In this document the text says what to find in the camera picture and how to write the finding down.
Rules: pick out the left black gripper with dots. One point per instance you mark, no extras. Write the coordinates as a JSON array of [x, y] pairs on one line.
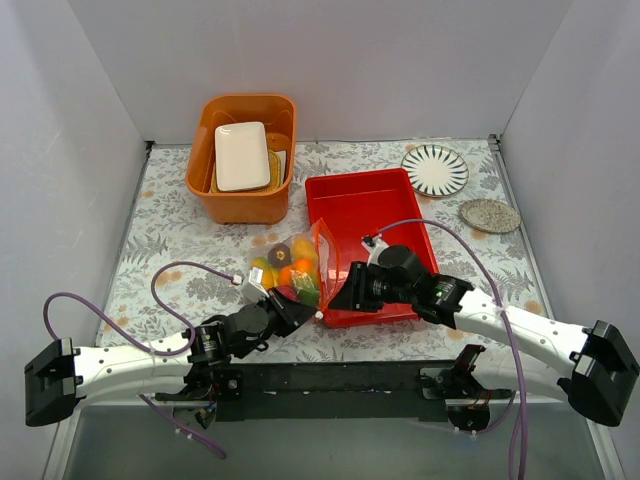
[[282, 307]]

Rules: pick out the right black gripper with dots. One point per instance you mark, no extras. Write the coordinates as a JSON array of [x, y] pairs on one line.
[[360, 286]]

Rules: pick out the yellow mango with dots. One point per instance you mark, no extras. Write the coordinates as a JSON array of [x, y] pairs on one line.
[[266, 274]]

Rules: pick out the red green mango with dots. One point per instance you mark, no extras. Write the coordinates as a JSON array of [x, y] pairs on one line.
[[308, 292]]

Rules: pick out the clear zip top bag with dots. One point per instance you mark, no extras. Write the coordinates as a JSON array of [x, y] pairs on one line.
[[329, 259]]

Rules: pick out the orange tangerine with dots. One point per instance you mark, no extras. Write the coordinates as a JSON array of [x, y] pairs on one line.
[[297, 268]]

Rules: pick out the yellow lemon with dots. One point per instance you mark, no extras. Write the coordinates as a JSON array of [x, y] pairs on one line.
[[303, 248]]

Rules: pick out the dark purple passion fruit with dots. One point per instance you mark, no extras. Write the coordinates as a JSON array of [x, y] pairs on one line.
[[279, 256]]

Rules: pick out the red apple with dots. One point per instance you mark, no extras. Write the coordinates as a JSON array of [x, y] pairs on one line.
[[287, 291]]

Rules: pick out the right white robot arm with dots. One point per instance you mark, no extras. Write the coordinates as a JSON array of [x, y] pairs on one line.
[[592, 369]]

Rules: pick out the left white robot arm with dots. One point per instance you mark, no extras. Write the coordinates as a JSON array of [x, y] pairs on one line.
[[63, 378]]

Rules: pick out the red plastic tray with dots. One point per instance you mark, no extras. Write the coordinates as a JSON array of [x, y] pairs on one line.
[[357, 204]]

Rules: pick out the striped round plate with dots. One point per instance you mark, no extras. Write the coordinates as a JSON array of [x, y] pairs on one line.
[[435, 171]]

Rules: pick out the speckled small round plate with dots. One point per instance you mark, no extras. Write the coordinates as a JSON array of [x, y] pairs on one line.
[[490, 216]]

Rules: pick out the yellow woven basket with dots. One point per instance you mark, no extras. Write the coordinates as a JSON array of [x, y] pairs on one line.
[[262, 173]]

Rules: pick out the white rectangular plate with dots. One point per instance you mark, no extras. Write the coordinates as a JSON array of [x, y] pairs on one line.
[[243, 140]]

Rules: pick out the orange plastic bin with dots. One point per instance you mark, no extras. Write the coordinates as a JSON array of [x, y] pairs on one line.
[[279, 116]]

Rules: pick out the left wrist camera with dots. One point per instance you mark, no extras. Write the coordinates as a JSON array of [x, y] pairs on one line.
[[251, 286]]

